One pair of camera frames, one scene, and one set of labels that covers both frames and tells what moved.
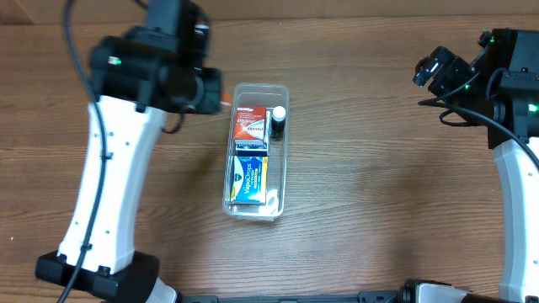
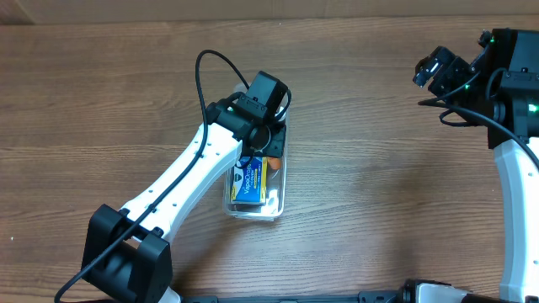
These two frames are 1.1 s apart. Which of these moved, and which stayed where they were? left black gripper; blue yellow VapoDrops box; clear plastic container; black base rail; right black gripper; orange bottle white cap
Moved: orange bottle white cap; left black gripper
Stayed: right black gripper; clear plastic container; blue yellow VapoDrops box; black base rail
